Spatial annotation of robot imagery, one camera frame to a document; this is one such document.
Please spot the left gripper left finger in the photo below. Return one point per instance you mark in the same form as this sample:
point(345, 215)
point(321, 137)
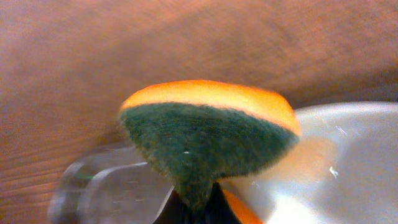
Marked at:
point(175, 212)

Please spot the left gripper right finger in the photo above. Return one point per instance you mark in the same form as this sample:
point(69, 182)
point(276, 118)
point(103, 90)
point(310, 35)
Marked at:
point(217, 210)

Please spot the green and orange sponge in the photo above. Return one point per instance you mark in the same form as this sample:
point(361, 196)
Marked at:
point(199, 132)

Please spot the white plate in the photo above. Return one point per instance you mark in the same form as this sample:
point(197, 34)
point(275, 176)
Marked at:
point(344, 170)

